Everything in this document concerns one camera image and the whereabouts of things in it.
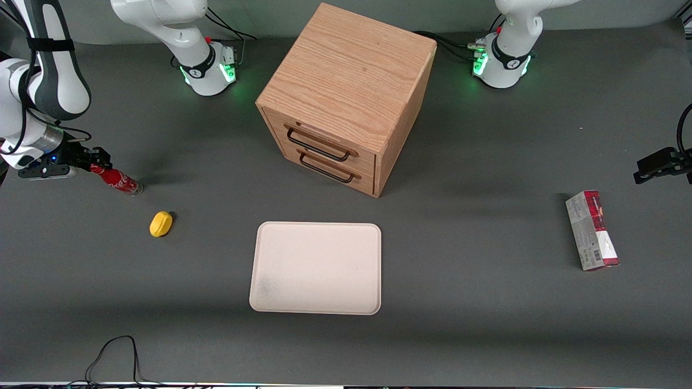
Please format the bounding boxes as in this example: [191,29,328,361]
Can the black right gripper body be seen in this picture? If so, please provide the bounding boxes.
[39,140,92,170]

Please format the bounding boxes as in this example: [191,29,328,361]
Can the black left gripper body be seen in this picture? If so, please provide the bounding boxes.
[669,147,692,185]

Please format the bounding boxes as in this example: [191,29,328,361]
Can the red coke bottle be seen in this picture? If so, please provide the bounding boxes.
[90,164,144,197]

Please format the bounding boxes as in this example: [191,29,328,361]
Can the beige plastic tray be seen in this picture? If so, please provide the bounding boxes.
[249,221,382,316]

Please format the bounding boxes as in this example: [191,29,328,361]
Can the red grey carton box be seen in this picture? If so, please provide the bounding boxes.
[565,190,620,271]

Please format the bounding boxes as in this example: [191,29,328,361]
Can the yellow lemon toy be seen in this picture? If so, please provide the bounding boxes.
[149,211,174,238]

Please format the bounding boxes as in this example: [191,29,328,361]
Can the wooden drawer cabinet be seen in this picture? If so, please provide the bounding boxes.
[255,2,437,198]

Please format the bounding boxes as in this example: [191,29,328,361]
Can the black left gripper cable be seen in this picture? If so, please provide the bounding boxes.
[676,103,692,155]

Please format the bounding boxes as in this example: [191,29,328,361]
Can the black cable along right arm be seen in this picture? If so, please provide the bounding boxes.
[0,0,94,157]

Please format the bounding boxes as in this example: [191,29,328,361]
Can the black right arm base cables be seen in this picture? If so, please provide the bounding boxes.
[204,8,258,68]

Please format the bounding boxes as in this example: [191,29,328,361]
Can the black arm base cables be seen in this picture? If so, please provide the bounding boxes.
[204,8,258,68]
[414,13,507,63]

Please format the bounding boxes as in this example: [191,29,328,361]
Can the thin black looped cable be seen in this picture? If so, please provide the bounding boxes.
[54,335,163,387]

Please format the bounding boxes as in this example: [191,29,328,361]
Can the long black drawer handle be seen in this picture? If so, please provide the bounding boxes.
[284,124,359,163]

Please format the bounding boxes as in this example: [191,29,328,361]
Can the short black drawer handle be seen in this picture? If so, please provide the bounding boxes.
[297,149,362,184]

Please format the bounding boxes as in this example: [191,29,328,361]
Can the black left arm base cables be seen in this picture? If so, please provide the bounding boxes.
[414,13,507,63]

